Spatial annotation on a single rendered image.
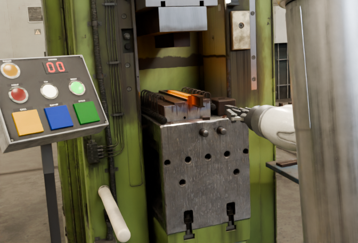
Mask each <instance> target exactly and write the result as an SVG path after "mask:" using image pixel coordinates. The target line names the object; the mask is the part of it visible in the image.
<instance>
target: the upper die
mask: <svg viewBox="0 0 358 243"><path fill-rule="evenodd" d="M135 20H136V36H137V37H144V36H158V35H164V34H170V33H187V32H190V33H194V32H199V31H206V30H207V8H206V6H184V7H158V8H156V9H153V10H151V11H148V12H145V13H143V14H141V15H138V16H136V17H135Z"/></svg>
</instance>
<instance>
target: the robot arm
mask: <svg viewBox="0 0 358 243"><path fill-rule="evenodd" d="M275 1H276V2H277V4H278V5H279V6H280V7H281V8H283V9H286V13H285V16H286V30H287V44H288V58H289V71H290V85H291V98H292V104H288V105H284V106H282V107H275V106H270V105H263V106H254V107H252V108H247V107H245V108H238V107H235V106H231V105H225V106H224V110H225V114H226V115H227V118H228V119H229V120H230V121H231V123H233V124H234V123H235V122H238V121H237V120H240V121H241V122H242V123H245V124H247V126H248V128H249V129H250V130H252V131H254V132H255V133H256V134H257V135H258V136H261V137H263V138H265V139H267V140H269V141H270V142H271V143H273V144H275V145H276V146H278V147H281V148H283V149H286V150H289V151H294V152H297V165H298V178H299V192H300V206H301V214H302V227H303V241H304V243H358V0H275Z"/></svg>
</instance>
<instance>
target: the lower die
mask: <svg viewBox="0 0 358 243"><path fill-rule="evenodd" d="M177 91H178V90H177ZM178 92H182V91H178ZM182 93H186V92H182ZM157 94H160V95H163V96H164V97H165V101H164V99H163V97H162V100H160V97H159V99H158V111H159V114H160V115H162V116H164V117H166V118H167V122H174V121H180V120H189V119H198V118H202V116H207V115H209V116H210V117H211V115H210V99H208V98H203V104H204V106H205V107H203V108H198V107H195V106H192V105H191V104H188V99H187V98H184V97H181V96H178V95H175V94H171V93H168V92H164V90H159V92H158V93H157ZM186 94H189V95H191V94H190V93H186ZM156 97H157V96H156ZM149 99H150V96H149ZM154 101H155V110H156V111H157V107H156V98H154ZM150 107H151V99H150ZM152 108H153V97H152ZM153 110H154V108H153ZM184 116H185V117H186V118H185V119H184V118H183V117H184Z"/></svg>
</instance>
